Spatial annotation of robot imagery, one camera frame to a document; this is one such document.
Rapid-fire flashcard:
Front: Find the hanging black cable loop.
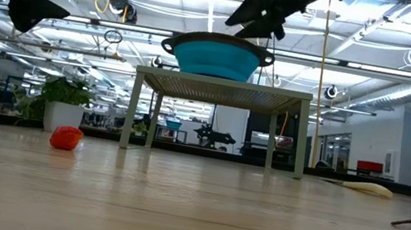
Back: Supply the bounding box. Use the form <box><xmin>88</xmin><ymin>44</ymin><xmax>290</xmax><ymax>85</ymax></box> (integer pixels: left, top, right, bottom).
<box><xmin>102</xmin><ymin>27</ymin><xmax>125</xmax><ymax>46</ymax></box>

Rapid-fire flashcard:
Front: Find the blue grey collapsible bowl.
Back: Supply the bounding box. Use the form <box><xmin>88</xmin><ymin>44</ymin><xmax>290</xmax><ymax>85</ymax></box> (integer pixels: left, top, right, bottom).
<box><xmin>157</xmin><ymin>23</ymin><xmax>279</xmax><ymax>87</ymax></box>

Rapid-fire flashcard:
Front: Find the small ceiling cable reel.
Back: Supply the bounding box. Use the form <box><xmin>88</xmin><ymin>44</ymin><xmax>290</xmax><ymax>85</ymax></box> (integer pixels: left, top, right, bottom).
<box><xmin>323</xmin><ymin>82</ymin><xmax>340</xmax><ymax>101</ymax></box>
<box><xmin>149</xmin><ymin>54</ymin><xmax>164</xmax><ymax>69</ymax></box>

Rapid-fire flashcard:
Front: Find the green potted plant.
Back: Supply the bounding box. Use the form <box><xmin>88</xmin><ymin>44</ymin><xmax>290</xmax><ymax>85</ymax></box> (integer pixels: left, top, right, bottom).
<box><xmin>6</xmin><ymin>68</ymin><xmax>98</xmax><ymax>139</ymax></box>

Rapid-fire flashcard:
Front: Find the white round column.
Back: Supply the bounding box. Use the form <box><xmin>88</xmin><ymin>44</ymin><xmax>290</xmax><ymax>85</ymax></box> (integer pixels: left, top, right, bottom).
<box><xmin>212</xmin><ymin>104</ymin><xmax>252</xmax><ymax>142</ymax></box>

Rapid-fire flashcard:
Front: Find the mint green perforated shelf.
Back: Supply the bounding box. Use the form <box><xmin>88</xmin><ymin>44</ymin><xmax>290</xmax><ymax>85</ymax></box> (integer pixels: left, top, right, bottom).
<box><xmin>119</xmin><ymin>63</ymin><xmax>318</xmax><ymax>181</ymax></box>

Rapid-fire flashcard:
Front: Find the knife with wooden handle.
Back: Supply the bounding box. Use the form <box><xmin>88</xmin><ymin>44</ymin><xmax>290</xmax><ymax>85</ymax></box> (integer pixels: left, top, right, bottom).
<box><xmin>322</xmin><ymin>174</ymin><xmax>395</xmax><ymax>200</ymax></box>

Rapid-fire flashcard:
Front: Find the red box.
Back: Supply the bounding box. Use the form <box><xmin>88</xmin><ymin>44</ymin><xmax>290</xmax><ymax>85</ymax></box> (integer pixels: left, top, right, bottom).
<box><xmin>355</xmin><ymin>159</ymin><xmax>385</xmax><ymax>176</ymax></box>

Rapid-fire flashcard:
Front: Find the black metal table frame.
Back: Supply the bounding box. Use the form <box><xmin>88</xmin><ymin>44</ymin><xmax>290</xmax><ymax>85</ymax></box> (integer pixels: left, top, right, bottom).
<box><xmin>0</xmin><ymin>112</ymin><xmax>411</xmax><ymax>197</ymax></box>

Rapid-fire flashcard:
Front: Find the blue bin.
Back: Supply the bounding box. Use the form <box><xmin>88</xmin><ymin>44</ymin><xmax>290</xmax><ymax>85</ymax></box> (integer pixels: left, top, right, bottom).
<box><xmin>164</xmin><ymin>119</ymin><xmax>183</xmax><ymax>132</ymax></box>

